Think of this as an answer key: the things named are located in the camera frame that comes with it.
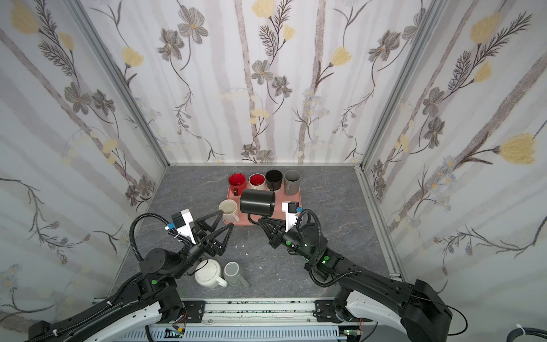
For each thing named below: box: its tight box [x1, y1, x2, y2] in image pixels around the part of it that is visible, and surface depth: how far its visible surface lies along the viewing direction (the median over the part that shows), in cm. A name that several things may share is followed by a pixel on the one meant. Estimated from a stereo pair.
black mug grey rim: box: [240, 188, 276, 225], surface depth 65 cm
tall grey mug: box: [284, 169, 302, 196], surface depth 103 cm
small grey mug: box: [222, 260, 250, 288], surface depth 76 cm
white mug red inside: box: [248, 172, 268, 191], surface depth 106 cm
